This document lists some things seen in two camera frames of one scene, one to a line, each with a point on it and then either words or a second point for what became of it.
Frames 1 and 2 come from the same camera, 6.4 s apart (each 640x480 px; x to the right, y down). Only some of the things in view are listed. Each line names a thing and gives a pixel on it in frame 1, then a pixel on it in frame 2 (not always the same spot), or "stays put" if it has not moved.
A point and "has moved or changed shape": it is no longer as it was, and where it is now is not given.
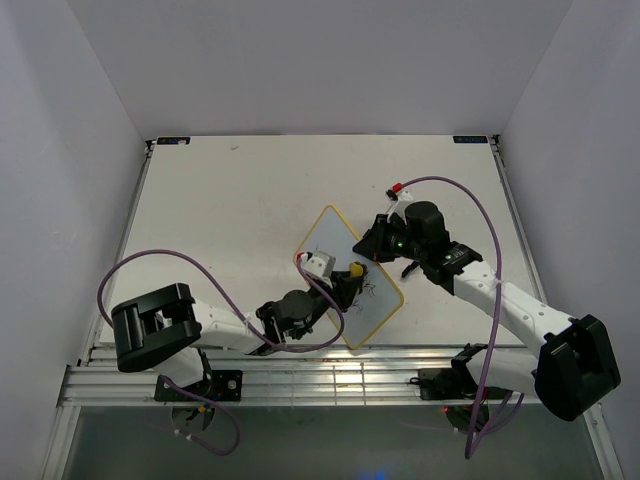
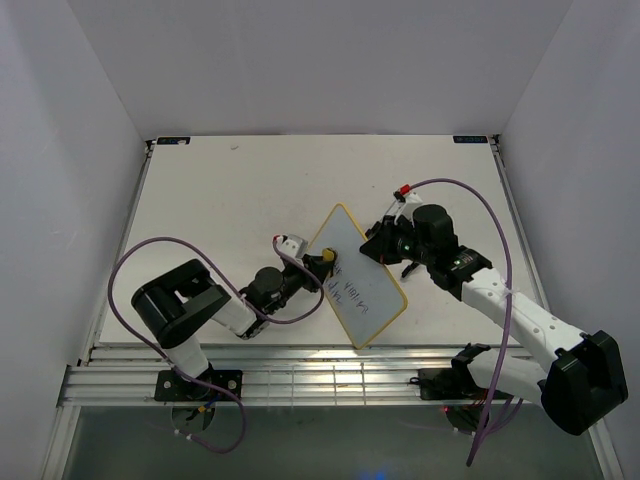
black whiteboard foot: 410,268 stays put
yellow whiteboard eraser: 356,270 has moved or changed shape
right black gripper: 372,243 stays put
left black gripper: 344,289 → 321,268
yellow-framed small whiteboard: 334,237 stays put
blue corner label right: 470,139 stays put
